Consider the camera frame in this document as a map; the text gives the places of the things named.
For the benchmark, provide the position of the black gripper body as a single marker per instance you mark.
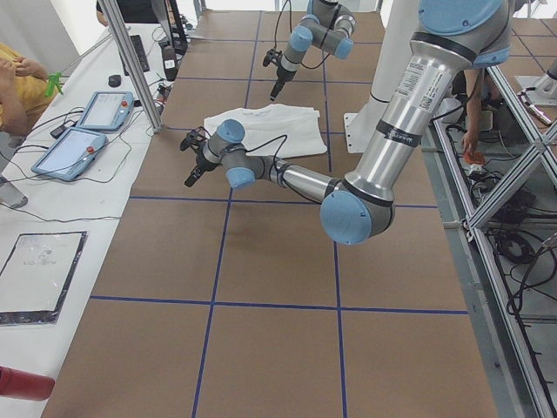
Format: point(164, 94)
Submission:
point(280, 77)
point(200, 164)

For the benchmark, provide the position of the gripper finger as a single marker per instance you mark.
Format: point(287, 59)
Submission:
point(277, 88)
point(193, 177)

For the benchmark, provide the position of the white long-sleeve printed shirt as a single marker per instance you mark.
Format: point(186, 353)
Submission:
point(292, 129)

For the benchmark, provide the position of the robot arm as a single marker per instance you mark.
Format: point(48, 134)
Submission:
point(327, 25)
point(451, 36)

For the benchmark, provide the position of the blue teach pendant far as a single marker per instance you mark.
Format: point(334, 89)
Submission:
point(107, 111)

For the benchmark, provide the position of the blue teach pendant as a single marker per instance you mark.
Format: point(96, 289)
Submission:
point(107, 111)
point(71, 154)

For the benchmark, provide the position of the black computer mouse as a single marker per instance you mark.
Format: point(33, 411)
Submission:
point(114, 80)

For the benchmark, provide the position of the blue teach pendant near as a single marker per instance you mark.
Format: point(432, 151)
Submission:
point(71, 154)

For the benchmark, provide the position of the black keyboard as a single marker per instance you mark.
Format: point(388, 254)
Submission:
point(138, 47)

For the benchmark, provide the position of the person in yellow shirt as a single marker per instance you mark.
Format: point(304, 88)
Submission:
point(24, 84)

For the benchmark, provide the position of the red bottle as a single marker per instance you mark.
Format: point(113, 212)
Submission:
point(22, 385)

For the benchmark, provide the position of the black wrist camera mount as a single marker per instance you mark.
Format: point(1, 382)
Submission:
point(272, 56)

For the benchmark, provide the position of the aluminium frame post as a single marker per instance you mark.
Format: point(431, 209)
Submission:
point(118, 29)

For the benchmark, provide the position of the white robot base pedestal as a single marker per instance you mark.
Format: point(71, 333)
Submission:
point(394, 56)

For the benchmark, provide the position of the orange device under frame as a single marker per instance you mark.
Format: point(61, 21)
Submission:
point(474, 158)

